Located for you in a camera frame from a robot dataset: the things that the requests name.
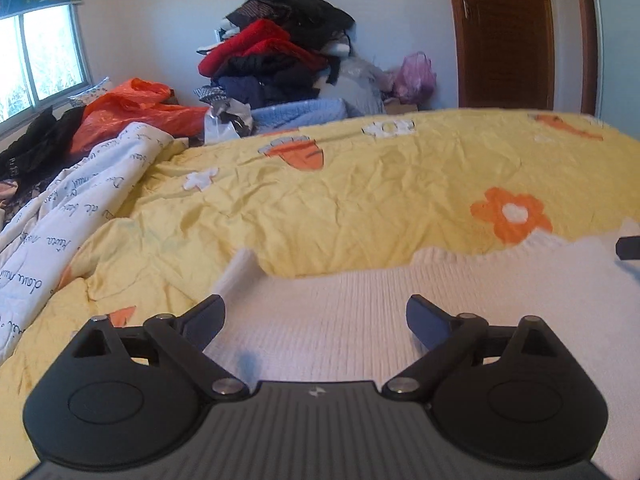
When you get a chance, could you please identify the white knitted sweater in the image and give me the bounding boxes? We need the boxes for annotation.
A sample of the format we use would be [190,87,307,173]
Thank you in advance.
[205,220,639,479]

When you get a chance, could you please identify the black clothes by window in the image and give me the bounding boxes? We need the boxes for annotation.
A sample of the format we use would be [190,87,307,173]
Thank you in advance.
[1,106,85,180]

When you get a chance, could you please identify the dark navy clothes stack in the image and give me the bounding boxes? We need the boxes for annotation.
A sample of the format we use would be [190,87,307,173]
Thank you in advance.
[210,54,320,110]

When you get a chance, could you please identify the white lettered blanket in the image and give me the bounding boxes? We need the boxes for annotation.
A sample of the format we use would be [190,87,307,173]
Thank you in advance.
[1,122,175,360]

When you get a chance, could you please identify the yellow carrot print quilt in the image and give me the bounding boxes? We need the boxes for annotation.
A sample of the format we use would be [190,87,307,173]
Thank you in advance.
[1,110,639,479]

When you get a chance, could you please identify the white crumpled plastic bag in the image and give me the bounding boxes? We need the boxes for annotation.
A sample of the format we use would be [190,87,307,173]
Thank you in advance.
[204,99,254,145]

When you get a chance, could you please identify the orange plastic bag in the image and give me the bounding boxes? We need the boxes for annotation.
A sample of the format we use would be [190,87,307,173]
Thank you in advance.
[68,78,208,156]

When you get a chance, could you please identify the light blue folded blanket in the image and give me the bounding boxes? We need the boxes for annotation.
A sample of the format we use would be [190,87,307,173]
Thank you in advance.
[252,99,362,134]

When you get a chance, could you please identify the pink plastic bag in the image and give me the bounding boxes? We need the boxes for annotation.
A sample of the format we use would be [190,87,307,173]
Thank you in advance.
[393,51,437,105]

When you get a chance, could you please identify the brown wooden door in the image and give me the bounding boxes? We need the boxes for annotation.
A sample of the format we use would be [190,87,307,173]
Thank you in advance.
[451,0,600,114]

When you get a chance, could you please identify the clear grey plastic bag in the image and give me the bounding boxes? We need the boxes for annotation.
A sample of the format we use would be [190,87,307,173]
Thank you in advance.
[314,56,393,118]

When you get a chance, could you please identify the red garment on pile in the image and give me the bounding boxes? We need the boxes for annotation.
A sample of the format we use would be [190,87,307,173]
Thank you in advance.
[198,18,328,78]

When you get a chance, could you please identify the black garment pile top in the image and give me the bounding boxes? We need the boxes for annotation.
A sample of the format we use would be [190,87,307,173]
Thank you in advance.
[226,0,355,51]

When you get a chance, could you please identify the window with metal frame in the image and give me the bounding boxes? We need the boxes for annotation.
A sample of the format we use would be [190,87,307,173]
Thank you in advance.
[1,4,92,136]

